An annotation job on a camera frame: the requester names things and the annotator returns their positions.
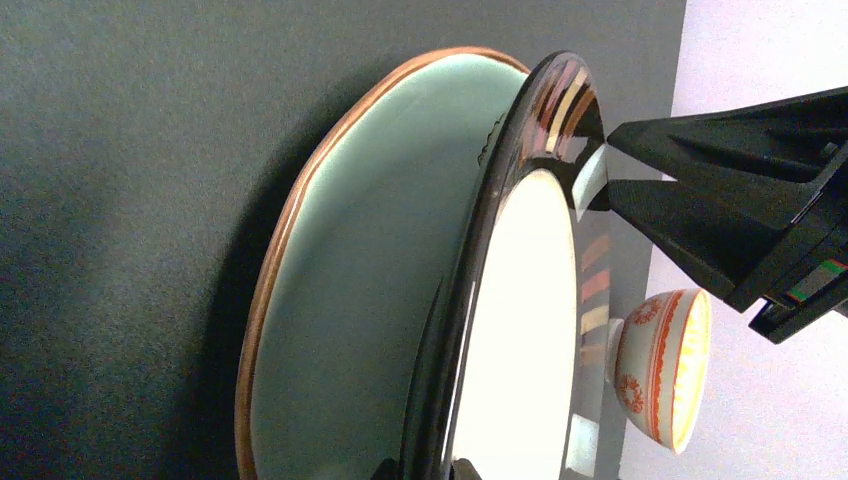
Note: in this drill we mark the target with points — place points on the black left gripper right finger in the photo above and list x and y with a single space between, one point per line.
463 469

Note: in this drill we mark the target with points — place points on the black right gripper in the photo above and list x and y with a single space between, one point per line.
752 205

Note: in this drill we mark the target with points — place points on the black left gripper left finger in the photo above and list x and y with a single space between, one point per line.
386 470

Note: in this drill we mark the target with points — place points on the dark striped plate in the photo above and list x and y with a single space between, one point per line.
511 368

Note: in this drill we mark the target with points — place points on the green flower plate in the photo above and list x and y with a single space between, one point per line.
369 229

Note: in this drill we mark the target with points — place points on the orange floral bowl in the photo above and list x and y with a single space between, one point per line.
658 362

